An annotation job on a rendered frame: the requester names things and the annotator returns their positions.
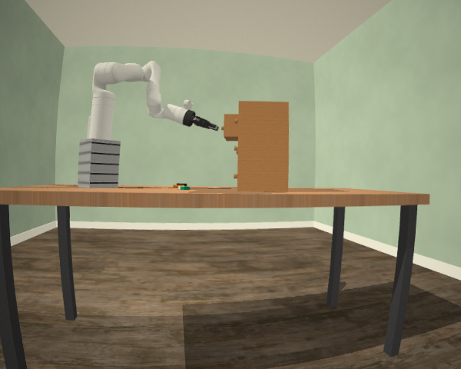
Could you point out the brown wooden chest of drawers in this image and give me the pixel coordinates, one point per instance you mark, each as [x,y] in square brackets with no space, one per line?
[263,146]

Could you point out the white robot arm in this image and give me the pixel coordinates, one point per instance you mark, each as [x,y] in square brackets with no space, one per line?
[100,121]

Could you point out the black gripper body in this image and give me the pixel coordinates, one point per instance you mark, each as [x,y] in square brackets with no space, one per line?
[188,118]

